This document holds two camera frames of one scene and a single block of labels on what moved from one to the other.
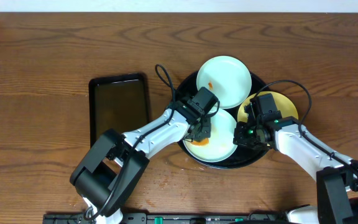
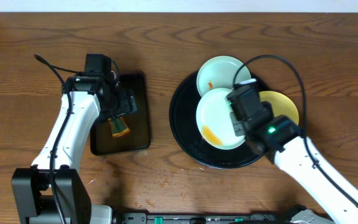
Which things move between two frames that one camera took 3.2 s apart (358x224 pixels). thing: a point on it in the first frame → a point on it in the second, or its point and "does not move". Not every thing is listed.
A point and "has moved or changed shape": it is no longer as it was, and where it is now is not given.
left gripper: (199, 130) → (122, 109)
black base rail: (176, 218) does not move
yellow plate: (283, 104) does not move
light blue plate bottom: (220, 145) has moved or changed shape
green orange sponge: (203, 142) → (119, 126)
